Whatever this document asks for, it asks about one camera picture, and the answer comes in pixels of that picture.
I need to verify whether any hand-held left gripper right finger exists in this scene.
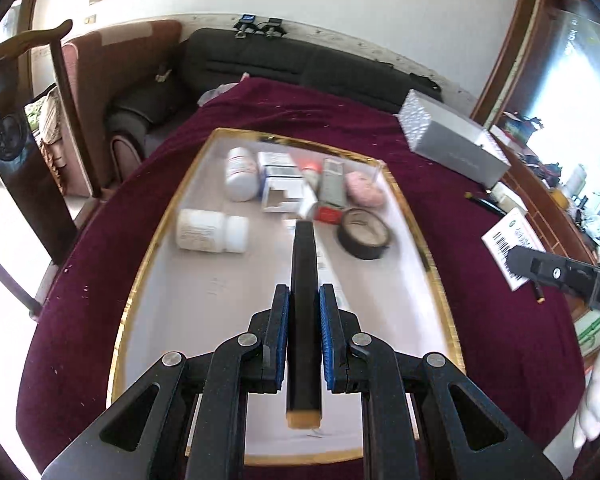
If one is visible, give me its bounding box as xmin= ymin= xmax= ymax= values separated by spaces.
xmin=319 ymin=284 xmax=563 ymax=480

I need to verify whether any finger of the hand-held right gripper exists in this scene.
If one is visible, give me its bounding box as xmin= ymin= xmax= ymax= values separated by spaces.
xmin=507 ymin=245 xmax=600 ymax=307

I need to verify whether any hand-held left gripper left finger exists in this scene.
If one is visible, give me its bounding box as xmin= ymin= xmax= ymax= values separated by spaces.
xmin=40 ymin=284 xmax=291 ymax=480

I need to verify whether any slim black gold-ended box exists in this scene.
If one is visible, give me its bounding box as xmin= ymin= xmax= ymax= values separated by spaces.
xmin=285 ymin=220 xmax=323 ymax=431

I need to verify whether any white gold-rimmed tray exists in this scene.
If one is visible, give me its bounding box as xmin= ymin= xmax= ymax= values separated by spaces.
xmin=107 ymin=127 xmax=466 ymax=466

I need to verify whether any white red-label pill bottle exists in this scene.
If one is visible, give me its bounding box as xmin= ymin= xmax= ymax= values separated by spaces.
xmin=224 ymin=147 xmax=260 ymax=202

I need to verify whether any person's right hand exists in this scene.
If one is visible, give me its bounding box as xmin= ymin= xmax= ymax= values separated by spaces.
xmin=572 ymin=345 xmax=600 ymax=451

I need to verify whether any green white box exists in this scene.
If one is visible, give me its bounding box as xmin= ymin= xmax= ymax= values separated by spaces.
xmin=577 ymin=310 xmax=600 ymax=361

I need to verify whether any white green-print box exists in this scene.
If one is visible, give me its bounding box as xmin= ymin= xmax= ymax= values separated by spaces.
xmin=481 ymin=207 xmax=548 ymax=291

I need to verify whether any flat white barcode packet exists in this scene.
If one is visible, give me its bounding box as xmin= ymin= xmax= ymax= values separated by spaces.
xmin=314 ymin=237 xmax=353 ymax=313

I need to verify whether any small white box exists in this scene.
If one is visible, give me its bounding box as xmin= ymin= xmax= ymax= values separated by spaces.
xmin=490 ymin=182 xmax=523 ymax=213

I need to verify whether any white plastic jug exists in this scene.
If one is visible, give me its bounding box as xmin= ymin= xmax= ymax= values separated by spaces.
xmin=565 ymin=164 xmax=588 ymax=196

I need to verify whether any black tape roll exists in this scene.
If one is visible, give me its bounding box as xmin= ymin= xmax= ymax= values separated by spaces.
xmin=336 ymin=208 xmax=393 ymax=261

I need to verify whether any black pen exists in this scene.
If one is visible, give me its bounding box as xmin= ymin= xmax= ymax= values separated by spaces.
xmin=464 ymin=191 xmax=506 ymax=216

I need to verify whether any large white pill bottle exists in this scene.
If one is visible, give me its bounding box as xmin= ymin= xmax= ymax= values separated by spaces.
xmin=175 ymin=208 xmax=250 ymax=253

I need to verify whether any white grey carton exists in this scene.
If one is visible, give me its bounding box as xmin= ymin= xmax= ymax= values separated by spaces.
xmin=257 ymin=151 xmax=301 ymax=178
xmin=260 ymin=176 xmax=317 ymax=218

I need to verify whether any pink fluffy object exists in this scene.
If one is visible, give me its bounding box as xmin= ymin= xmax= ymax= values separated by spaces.
xmin=344 ymin=170 xmax=386 ymax=209

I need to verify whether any grey box with red end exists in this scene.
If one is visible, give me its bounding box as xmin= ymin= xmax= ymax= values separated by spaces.
xmin=312 ymin=157 xmax=347 ymax=223

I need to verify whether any silver rectangular box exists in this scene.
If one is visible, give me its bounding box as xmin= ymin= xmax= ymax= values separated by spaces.
xmin=397 ymin=89 xmax=512 ymax=188

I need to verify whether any clear plastic bag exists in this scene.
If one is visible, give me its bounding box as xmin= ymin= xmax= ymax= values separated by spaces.
xmin=197 ymin=72 xmax=251 ymax=107

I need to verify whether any black sofa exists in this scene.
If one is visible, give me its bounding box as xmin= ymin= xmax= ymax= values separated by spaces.
xmin=105 ymin=27 xmax=443 ymax=161

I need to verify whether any black tracker device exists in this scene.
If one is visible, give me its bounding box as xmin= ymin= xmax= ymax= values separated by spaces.
xmin=260 ymin=17 xmax=287 ymax=40
xmin=234 ymin=12 xmax=258 ymax=38

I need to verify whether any brown armchair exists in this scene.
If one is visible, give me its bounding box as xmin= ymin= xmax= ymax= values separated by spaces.
xmin=60 ymin=19 xmax=183 ymax=198

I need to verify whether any floral cushion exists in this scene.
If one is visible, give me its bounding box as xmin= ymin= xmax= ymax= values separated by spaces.
xmin=25 ymin=85 xmax=66 ymax=196

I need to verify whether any dark wooden chair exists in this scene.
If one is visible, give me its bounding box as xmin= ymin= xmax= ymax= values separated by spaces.
xmin=0 ymin=19 xmax=81 ymax=321

